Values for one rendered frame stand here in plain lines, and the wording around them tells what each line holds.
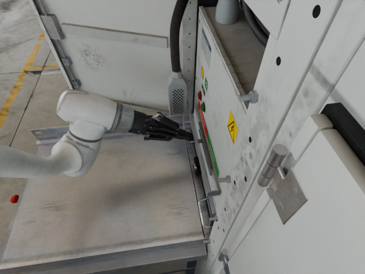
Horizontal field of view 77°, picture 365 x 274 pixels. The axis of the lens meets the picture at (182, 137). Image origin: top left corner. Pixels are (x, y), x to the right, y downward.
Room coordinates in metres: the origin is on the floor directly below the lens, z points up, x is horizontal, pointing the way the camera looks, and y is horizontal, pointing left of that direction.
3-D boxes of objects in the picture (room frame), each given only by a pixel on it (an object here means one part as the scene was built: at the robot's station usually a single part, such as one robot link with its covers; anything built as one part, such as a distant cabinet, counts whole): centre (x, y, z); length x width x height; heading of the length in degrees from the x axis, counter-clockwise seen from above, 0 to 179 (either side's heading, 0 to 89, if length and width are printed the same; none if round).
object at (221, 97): (0.50, -0.08, 1.15); 0.48 x 0.01 x 0.48; 8
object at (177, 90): (0.70, 0.02, 1.09); 0.08 x 0.05 x 0.17; 98
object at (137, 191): (0.44, 0.30, 0.82); 0.68 x 0.62 x 0.06; 98
